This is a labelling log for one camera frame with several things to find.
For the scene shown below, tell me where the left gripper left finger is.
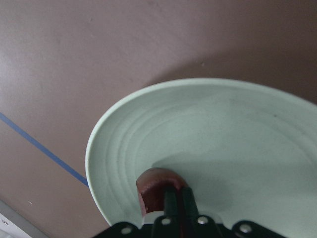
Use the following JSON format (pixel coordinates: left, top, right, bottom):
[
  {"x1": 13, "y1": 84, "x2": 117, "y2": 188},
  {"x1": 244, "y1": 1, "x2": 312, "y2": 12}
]
[{"x1": 95, "y1": 186, "x2": 179, "y2": 238}]

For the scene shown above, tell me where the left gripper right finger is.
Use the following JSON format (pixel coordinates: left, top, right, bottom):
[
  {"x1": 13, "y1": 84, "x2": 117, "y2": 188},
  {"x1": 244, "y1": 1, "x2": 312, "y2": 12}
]
[{"x1": 181, "y1": 187, "x2": 283, "y2": 238}]

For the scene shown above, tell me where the brown bun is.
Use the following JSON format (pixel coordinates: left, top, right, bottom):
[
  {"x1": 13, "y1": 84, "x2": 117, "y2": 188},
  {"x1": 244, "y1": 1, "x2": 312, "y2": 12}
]
[{"x1": 136, "y1": 168, "x2": 188, "y2": 217}]

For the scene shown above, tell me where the light green plate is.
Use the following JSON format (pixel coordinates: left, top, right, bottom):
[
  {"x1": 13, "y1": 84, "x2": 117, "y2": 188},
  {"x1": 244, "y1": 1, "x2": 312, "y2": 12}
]
[{"x1": 85, "y1": 78, "x2": 317, "y2": 238}]

